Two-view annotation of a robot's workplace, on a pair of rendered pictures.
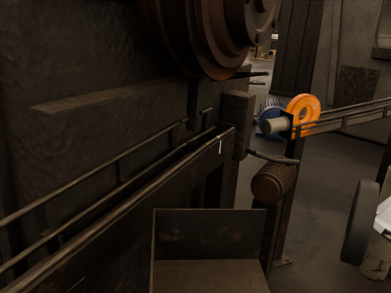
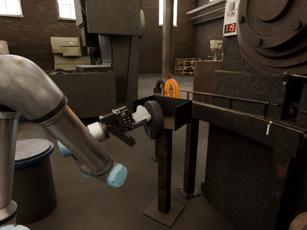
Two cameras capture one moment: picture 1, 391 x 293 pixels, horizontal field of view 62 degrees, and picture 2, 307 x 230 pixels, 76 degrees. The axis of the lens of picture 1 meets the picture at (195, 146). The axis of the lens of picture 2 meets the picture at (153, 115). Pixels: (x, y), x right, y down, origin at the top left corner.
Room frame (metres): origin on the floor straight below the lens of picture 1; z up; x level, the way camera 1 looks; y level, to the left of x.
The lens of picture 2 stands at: (1.01, -0.89, 0.95)
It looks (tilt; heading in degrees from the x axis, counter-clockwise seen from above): 16 degrees down; 130
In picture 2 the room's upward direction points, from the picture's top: straight up
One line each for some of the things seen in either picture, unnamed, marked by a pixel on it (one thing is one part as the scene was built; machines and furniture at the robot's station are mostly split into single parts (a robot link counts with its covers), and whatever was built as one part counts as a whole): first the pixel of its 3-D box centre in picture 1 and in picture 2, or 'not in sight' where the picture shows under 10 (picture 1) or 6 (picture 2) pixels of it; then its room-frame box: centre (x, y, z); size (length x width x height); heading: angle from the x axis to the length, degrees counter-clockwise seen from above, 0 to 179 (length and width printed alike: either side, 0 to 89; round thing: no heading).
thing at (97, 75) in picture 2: not in sight; (76, 94); (-1.84, 0.65, 0.39); 1.03 x 0.83 x 0.79; 66
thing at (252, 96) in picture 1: (235, 125); not in sight; (1.12, -0.14, 0.68); 0.11 x 0.08 x 0.24; 62
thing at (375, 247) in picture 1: (387, 223); not in sight; (1.20, -0.85, 0.26); 0.12 x 0.12 x 0.52
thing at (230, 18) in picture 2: not in sight; (243, 14); (0.66, 0.22, 1.15); 0.26 x 0.02 x 0.18; 152
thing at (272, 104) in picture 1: (272, 117); not in sight; (3.09, -0.73, 0.17); 0.57 x 0.31 x 0.34; 172
